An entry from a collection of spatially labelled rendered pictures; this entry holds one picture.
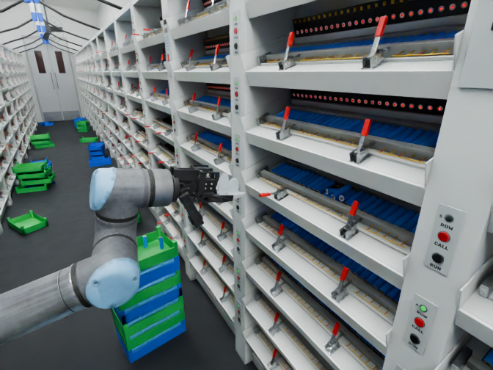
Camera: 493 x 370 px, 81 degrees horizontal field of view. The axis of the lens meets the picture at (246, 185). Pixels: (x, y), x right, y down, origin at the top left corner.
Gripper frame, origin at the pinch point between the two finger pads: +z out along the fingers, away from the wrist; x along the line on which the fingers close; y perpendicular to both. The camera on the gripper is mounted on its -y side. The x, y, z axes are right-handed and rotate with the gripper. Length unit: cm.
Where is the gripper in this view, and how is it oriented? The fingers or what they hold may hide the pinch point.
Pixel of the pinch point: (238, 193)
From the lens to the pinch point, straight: 82.6
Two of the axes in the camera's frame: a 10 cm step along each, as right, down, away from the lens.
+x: -5.2, -3.1, 8.0
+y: 1.6, -9.5, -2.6
